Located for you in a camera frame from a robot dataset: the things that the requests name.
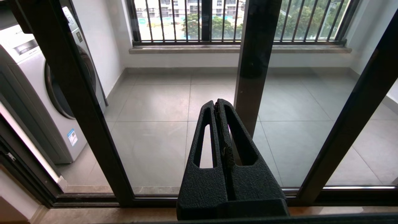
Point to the long grey stone window sill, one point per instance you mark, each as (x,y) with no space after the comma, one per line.
(186,49)

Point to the glass door with printed characters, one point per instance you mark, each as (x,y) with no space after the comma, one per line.
(77,109)

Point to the black long window railing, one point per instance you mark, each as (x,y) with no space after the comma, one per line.
(174,42)

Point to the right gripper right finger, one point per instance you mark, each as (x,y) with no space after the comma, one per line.
(255,186)

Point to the silver front-load washing machine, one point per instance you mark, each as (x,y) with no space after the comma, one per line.
(31,77)

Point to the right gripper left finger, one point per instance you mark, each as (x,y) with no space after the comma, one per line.
(202,186)

